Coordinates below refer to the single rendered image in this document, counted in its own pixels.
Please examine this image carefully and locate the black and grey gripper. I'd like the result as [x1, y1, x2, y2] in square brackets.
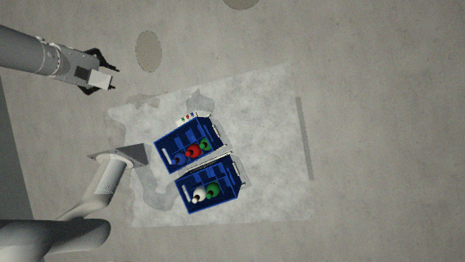
[48, 43, 119, 95]

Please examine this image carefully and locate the white paper strip with colored squares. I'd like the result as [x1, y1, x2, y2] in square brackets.
[176, 111, 200, 127]

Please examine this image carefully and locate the white bottle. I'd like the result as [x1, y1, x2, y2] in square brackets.
[192, 186, 207, 203]

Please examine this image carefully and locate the blue crate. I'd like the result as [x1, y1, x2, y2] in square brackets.
[182, 155, 242, 212]
[160, 116, 223, 171]

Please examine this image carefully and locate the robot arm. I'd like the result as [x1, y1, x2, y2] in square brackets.
[0, 25, 134, 262]

